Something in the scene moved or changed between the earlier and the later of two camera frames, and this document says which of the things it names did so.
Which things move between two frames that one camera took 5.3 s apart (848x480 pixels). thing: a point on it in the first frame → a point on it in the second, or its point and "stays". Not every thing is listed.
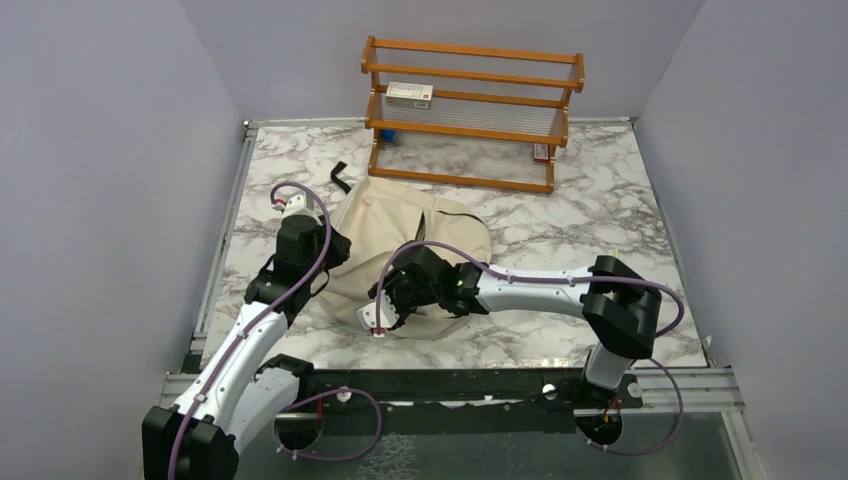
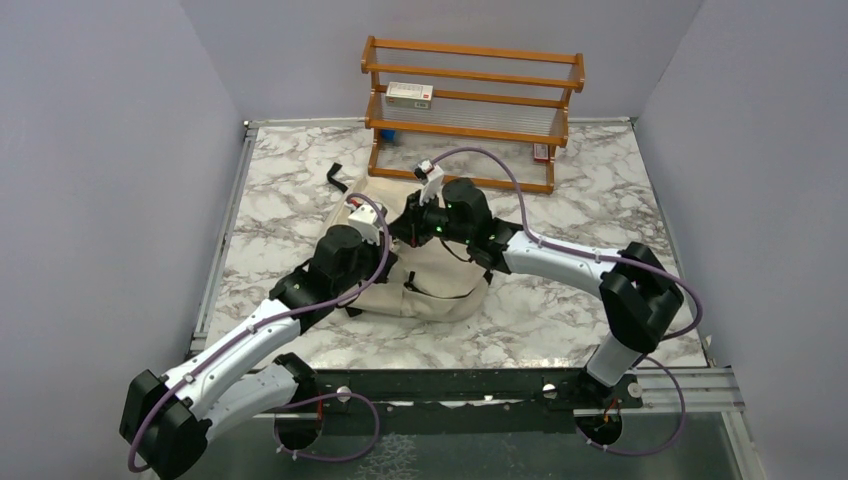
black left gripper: (340, 247) → (384, 273)
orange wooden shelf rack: (468, 115) stays
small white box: (409, 95) stays
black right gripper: (393, 278) → (413, 227)
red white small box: (541, 152) stays
